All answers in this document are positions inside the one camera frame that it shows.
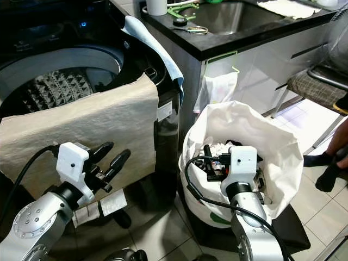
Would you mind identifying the black top-load washing machine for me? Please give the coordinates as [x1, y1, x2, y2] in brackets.
[0, 0, 184, 218]

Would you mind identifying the clear plastic bag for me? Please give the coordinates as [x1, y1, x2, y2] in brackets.
[194, 72, 239, 113]

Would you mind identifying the white fabric laundry bag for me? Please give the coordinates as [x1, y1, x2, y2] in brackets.
[178, 101, 305, 227]

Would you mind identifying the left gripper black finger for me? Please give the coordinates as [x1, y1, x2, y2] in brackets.
[90, 141, 115, 161]
[108, 149, 132, 176]

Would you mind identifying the beige woven cloth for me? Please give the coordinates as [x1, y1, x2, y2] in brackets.
[0, 73, 160, 200]

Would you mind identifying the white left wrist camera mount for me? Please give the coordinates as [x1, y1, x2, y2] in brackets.
[57, 142, 96, 208]

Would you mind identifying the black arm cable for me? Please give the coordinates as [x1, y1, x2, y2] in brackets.
[184, 156, 295, 261]
[0, 144, 61, 221]

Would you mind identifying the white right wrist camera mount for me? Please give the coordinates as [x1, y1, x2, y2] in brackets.
[228, 145, 258, 184]

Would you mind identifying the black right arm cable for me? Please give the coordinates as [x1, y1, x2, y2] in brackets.
[184, 156, 295, 261]

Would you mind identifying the white cloth rag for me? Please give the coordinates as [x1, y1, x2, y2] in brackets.
[257, 0, 326, 21]

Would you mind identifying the white paper label tag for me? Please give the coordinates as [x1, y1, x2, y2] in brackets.
[73, 190, 127, 227]

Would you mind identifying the green wire bag holder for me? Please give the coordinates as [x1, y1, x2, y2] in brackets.
[203, 51, 241, 105]

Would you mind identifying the white cylindrical cup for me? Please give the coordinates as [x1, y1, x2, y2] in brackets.
[146, 0, 169, 16]

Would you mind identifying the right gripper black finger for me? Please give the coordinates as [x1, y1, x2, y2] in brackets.
[203, 144, 217, 176]

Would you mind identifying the stainless steel sink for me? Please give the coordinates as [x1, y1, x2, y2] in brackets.
[175, 0, 293, 35]

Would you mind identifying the person's foot in black sock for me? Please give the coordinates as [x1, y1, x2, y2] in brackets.
[301, 119, 348, 192]

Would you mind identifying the robot's grey foot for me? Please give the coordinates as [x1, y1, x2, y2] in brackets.
[103, 247, 148, 261]

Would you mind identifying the stool with checkered cushion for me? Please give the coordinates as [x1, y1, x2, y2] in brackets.
[285, 64, 348, 116]

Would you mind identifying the light blue cloth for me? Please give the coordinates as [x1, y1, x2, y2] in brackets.
[122, 15, 185, 96]

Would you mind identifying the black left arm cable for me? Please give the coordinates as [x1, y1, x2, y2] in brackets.
[0, 144, 61, 221]

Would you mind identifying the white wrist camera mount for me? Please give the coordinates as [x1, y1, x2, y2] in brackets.
[228, 145, 258, 184]
[57, 142, 96, 208]

